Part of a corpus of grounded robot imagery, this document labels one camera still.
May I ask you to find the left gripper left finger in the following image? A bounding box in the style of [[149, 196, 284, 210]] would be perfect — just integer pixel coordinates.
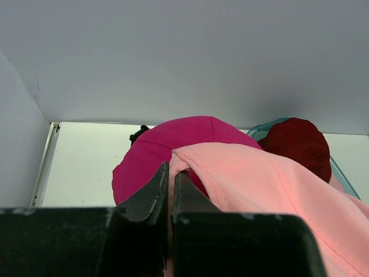
[[1, 163, 169, 276]]

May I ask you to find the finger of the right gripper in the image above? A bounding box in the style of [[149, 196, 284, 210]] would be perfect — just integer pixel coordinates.
[[129, 125, 150, 143]]

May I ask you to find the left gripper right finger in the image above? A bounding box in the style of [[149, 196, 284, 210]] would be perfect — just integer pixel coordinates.
[[171, 172, 326, 276]]

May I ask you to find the magenta baseball cap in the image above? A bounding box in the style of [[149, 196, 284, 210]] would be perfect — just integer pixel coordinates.
[[112, 115, 261, 204]]

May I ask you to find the light pink cap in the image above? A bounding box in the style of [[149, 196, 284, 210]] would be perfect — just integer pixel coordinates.
[[169, 143, 368, 276]]

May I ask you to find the dark red cap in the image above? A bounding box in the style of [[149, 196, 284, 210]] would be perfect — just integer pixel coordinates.
[[258, 117, 332, 183]]

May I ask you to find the teal transparent plastic tray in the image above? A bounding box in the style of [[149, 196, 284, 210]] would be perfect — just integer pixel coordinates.
[[247, 118, 360, 200]]

